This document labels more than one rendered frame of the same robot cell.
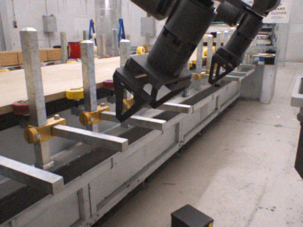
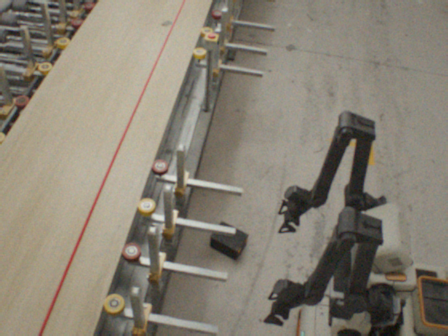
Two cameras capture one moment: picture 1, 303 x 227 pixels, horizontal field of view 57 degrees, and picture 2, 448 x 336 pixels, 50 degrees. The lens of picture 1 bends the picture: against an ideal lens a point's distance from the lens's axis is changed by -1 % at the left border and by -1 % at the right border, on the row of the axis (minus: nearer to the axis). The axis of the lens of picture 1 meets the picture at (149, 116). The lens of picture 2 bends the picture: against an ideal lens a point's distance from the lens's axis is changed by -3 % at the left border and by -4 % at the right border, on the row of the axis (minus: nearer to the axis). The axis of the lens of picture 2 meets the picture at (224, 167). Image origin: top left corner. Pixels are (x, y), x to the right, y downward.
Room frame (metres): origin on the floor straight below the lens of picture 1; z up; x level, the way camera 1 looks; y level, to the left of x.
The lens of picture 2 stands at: (-0.22, 0.57, 2.69)
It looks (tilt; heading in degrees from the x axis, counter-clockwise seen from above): 47 degrees down; 335
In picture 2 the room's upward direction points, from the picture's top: 6 degrees clockwise
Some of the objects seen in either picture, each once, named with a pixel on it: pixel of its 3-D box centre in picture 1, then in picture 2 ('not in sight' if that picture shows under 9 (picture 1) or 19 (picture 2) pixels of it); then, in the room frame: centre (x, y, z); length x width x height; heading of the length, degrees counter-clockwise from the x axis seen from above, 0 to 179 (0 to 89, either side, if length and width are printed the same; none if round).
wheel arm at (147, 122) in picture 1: (114, 117); (189, 225); (1.06, 0.14, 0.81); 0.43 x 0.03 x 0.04; 61
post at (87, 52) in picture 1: (90, 103); (168, 221); (1.06, 0.23, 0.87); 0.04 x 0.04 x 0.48; 61
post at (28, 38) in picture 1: (37, 107); (154, 262); (0.84, 0.35, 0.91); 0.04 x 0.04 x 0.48; 61
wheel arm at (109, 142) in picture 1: (68, 133); (177, 269); (0.84, 0.26, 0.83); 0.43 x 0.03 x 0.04; 61
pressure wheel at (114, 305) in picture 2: not in sight; (115, 309); (0.71, 0.55, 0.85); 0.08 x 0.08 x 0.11
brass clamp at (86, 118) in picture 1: (94, 115); (170, 224); (1.08, 0.22, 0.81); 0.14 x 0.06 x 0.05; 151
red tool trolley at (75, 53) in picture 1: (79, 52); not in sight; (10.46, 2.58, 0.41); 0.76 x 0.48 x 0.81; 158
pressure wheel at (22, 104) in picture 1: (26, 116); (132, 257); (0.93, 0.43, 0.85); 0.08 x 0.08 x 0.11
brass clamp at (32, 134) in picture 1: (45, 129); (157, 268); (0.86, 0.34, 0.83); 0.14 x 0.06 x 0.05; 151
